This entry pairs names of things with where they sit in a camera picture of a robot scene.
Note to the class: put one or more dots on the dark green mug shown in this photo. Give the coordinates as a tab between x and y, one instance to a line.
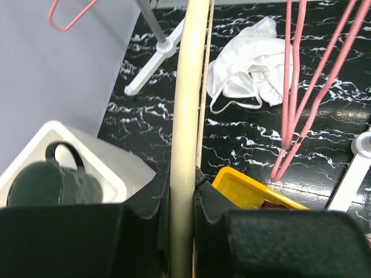
47	183

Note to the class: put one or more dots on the cream plastic hanger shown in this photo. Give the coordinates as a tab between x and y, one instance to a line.
184	137

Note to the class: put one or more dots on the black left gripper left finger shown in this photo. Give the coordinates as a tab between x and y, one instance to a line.
128	239

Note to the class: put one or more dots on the white rack base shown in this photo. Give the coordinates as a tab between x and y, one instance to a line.
356	171

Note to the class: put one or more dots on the white tank top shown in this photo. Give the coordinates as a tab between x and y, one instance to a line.
249	70

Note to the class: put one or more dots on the white drawer unit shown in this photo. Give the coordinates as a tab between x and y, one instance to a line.
120	173

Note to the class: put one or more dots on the yellow plastic tray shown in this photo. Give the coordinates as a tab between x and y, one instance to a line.
245	192

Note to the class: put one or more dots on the grey clothes rack pole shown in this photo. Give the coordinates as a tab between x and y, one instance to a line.
151	20

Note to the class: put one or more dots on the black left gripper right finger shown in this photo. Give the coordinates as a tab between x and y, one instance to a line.
235	242

